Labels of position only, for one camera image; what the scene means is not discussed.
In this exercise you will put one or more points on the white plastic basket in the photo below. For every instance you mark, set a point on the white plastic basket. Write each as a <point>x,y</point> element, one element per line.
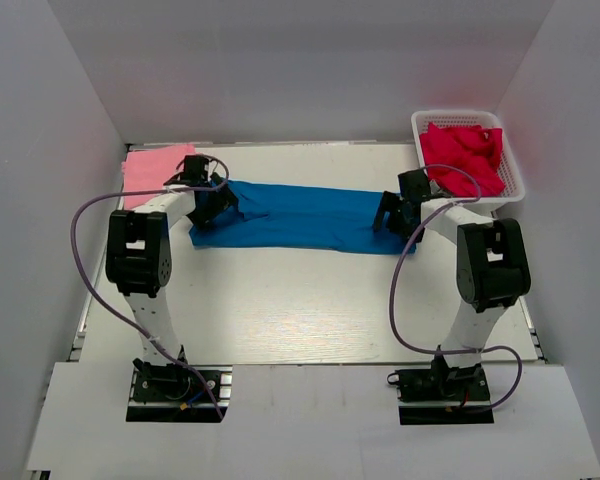
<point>508,171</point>

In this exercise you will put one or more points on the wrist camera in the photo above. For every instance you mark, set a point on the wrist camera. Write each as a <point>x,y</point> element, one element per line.
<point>414,186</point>
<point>195,170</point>

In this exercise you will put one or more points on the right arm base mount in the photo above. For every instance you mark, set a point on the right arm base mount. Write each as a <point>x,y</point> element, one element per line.
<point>441,395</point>

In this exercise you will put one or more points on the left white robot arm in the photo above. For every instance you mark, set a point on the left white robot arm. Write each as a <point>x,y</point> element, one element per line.
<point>139,260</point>

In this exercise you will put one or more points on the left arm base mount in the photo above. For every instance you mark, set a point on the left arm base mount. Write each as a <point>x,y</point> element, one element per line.
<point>171,394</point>

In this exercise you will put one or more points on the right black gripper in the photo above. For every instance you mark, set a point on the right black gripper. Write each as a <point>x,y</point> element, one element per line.
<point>397,215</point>

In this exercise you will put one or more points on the blue polo shirt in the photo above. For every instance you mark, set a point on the blue polo shirt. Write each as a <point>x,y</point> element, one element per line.
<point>286,216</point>

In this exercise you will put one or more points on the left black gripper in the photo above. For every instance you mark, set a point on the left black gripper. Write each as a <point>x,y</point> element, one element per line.
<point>219,198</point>

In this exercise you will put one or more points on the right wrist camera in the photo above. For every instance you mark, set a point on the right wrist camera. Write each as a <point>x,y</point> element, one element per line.
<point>414,186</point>

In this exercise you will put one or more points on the crumpled red t shirt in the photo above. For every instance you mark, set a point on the crumpled red t shirt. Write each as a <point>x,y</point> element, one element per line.
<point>473,149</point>

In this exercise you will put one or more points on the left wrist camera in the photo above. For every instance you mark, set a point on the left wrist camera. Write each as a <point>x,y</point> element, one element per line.
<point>195,170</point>

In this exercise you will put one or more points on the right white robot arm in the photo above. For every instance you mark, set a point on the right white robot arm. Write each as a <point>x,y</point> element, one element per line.
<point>492,270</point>

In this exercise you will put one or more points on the folded pink t shirt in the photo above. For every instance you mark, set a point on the folded pink t shirt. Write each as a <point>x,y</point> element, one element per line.
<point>148,169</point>

